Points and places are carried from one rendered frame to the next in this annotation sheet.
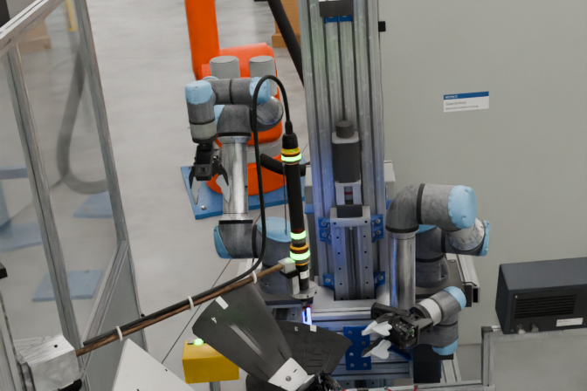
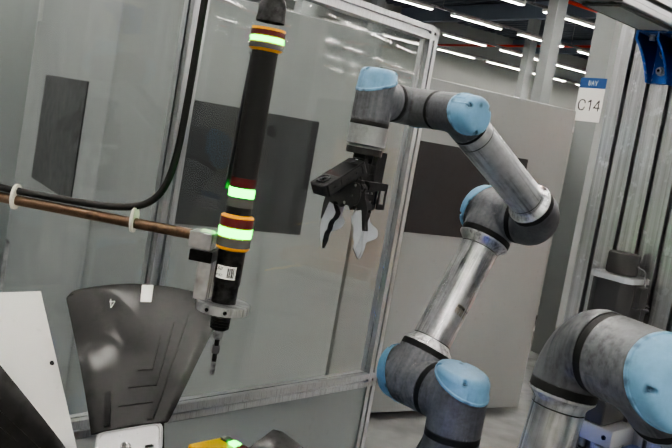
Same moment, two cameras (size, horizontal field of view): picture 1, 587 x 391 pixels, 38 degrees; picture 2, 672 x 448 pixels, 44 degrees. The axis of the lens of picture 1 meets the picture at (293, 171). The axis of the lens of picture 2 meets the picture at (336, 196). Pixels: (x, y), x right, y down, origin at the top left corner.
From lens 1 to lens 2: 1.52 m
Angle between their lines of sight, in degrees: 43
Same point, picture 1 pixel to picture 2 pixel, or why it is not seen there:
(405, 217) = (556, 359)
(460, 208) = (649, 366)
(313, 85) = (607, 186)
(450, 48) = not seen: outside the picture
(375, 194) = not seen: hidden behind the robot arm
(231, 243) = (395, 369)
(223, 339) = (97, 333)
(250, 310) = (174, 327)
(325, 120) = (606, 247)
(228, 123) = (477, 210)
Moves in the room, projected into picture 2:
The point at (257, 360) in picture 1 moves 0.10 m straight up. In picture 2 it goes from (112, 393) to (123, 321)
